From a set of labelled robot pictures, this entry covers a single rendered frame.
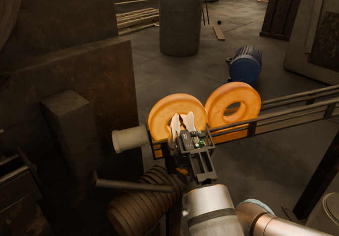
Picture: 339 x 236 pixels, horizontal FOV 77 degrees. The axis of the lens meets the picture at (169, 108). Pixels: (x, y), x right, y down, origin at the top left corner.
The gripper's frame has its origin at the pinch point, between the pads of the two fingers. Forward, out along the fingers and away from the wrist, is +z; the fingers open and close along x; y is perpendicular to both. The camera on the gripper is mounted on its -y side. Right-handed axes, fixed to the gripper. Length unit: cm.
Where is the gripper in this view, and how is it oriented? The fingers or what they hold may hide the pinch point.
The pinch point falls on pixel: (178, 116)
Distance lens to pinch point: 55.5
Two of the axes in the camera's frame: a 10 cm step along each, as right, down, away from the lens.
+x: -9.8, 1.2, -1.8
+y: 0.7, -6.2, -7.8
